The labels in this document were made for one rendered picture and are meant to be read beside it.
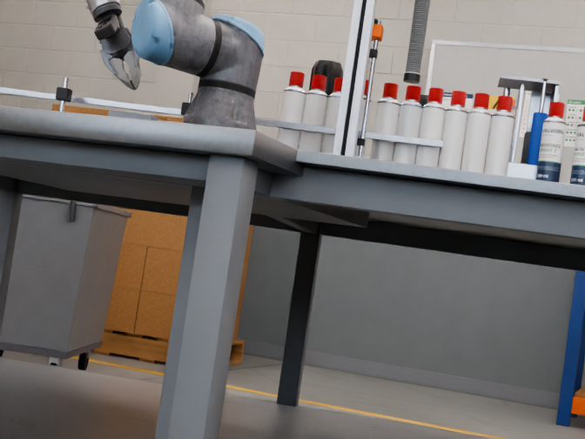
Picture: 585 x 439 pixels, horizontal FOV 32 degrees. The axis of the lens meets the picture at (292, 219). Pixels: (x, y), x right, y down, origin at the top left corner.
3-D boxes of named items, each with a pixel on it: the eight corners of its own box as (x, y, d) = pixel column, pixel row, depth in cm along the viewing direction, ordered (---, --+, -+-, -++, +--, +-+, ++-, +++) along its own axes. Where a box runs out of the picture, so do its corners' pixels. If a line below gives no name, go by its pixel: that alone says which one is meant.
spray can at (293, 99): (299, 162, 238) (312, 76, 239) (291, 158, 234) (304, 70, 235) (279, 159, 240) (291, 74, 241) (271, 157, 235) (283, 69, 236)
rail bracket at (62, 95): (70, 151, 241) (81, 83, 242) (59, 147, 234) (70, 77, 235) (57, 150, 242) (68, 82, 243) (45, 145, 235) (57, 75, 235)
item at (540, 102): (541, 198, 244) (554, 92, 245) (547, 192, 231) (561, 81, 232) (481, 190, 246) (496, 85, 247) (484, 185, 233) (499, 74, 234)
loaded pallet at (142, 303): (242, 363, 645) (274, 145, 652) (199, 371, 565) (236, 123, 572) (70, 334, 675) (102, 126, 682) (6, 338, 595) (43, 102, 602)
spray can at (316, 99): (313, 165, 240) (326, 79, 241) (321, 164, 235) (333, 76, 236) (293, 161, 239) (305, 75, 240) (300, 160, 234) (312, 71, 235)
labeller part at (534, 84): (554, 93, 245) (554, 89, 245) (559, 84, 234) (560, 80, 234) (497, 87, 247) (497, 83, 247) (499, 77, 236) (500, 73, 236)
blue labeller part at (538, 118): (538, 185, 235) (547, 115, 236) (539, 184, 232) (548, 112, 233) (523, 184, 236) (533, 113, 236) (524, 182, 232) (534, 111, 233)
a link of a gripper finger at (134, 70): (152, 88, 249) (138, 54, 250) (145, 83, 243) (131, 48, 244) (140, 93, 249) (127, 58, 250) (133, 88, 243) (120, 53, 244)
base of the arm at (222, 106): (264, 147, 210) (272, 100, 211) (241, 132, 196) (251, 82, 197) (196, 137, 214) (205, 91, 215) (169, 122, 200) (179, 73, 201)
